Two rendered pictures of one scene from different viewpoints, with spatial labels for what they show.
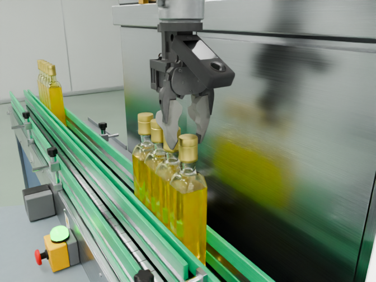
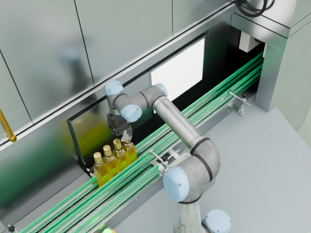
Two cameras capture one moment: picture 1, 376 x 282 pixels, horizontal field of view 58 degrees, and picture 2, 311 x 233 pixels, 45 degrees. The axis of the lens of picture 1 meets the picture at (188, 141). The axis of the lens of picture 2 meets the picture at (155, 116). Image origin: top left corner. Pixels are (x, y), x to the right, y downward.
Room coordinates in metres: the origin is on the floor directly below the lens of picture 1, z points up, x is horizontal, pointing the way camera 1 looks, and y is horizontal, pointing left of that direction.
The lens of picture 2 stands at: (0.57, 1.17, 2.57)
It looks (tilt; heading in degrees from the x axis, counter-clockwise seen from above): 48 degrees down; 263
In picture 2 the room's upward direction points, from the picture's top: 4 degrees counter-clockwise
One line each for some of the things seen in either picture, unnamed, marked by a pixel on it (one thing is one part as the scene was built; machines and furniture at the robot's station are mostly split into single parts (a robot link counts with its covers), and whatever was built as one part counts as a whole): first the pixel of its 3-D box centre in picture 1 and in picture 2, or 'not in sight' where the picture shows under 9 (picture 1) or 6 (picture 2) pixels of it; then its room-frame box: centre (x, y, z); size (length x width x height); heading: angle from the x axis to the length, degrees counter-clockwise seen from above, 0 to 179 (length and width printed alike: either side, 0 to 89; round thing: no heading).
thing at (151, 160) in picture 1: (160, 195); (111, 168); (0.67, 0.06, 0.99); 0.06 x 0.06 x 0.21; 33
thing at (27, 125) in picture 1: (22, 129); not in sight; (1.28, 0.65, 0.94); 0.07 x 0.04 x 0.13; 123
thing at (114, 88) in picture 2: not in sight; (115, 95); (0.59, 0.01, 1.45); 0.09 x 0.08 x 0.11; 115
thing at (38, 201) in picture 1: (38, 202); not in sight; (0.97, 0.49, 0.79); 0.08 x 0.08 x 0.08; 33
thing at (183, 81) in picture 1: (179, 59); (118, 119); (0.60, 0.02, 1.29); 0.09 x 0.08 x 0.12; 32
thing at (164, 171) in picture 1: (173, 207); (121, 162); (0.62, 0.03, 0.99); 0.06 x 0.06 x 0.21; 34
